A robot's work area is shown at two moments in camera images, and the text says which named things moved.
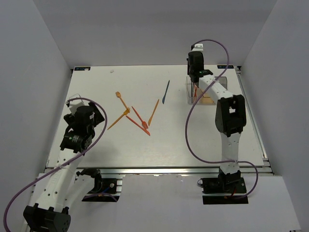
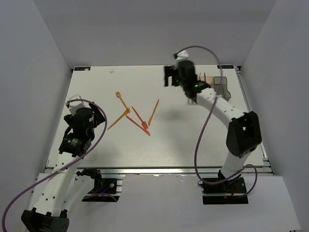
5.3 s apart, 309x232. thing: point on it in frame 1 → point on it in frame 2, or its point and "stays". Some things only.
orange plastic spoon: (119, 94) stays
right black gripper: (188, 67) → (170, 71)
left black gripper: (97, 117) stays
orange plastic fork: (127, 110) stays
